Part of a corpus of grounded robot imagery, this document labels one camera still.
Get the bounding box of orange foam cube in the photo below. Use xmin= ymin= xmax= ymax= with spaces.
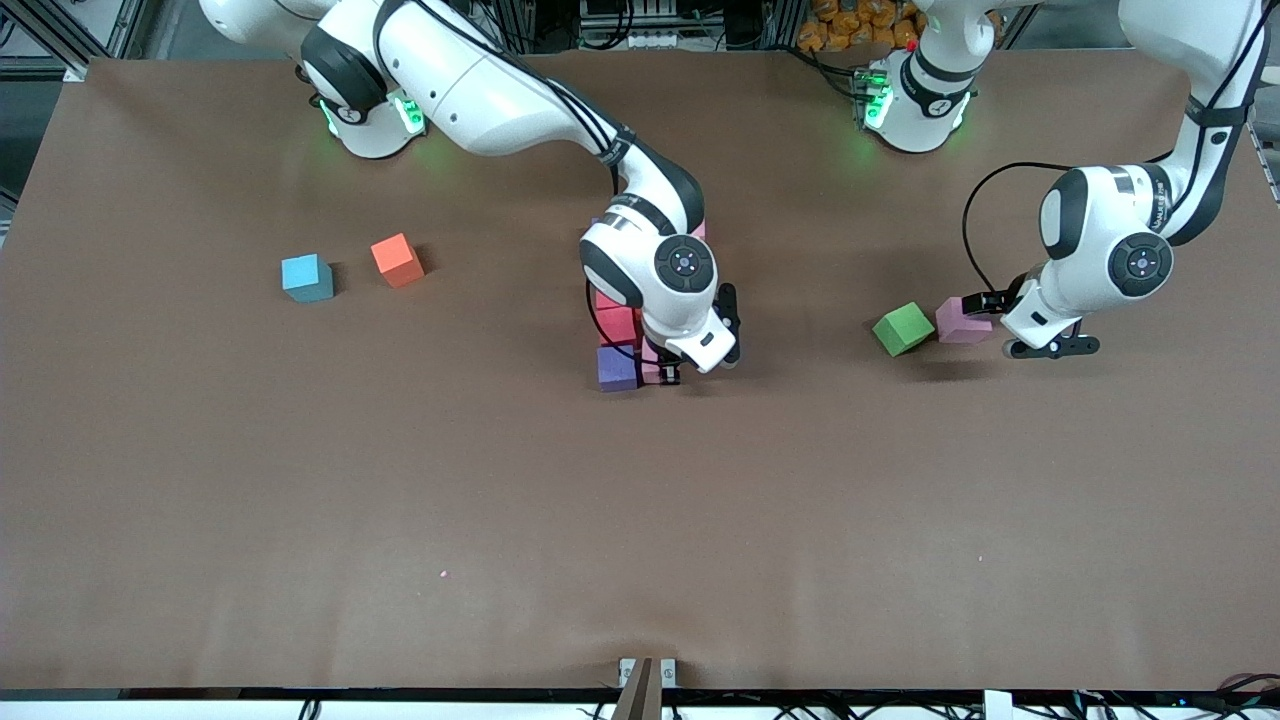
xmin=370 ymin=232 xmax=426 ymax=289

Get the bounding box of aluminium frame post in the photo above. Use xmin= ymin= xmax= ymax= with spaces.
xmin=0 ymin=0 xmax=131 ymax=83

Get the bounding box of cyan foam cube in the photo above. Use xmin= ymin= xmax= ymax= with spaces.
xmin=281 ymin=253 xmax=335 ymax=304

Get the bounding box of purple foam cube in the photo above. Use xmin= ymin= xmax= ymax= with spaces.
xmin=597 ymin=345 xmax=642 ymax=393

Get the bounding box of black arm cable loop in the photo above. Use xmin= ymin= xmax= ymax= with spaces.
xmin=962 ymin=162 xmax=1073 ymax=293
xmin=585 ymin=278 xmax=646 ymax=363

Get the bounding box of metal table edge bracket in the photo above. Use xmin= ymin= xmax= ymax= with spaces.
xmin=617 ymin=656 xmax=678 ymax=720

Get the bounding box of pile of orange objects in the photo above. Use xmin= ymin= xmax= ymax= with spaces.
xmin=797 ymin=0 xmax=926 ymax=51

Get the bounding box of green foam cube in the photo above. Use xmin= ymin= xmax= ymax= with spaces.
xmin=872 ymin=301 xmax=936 ymax=358

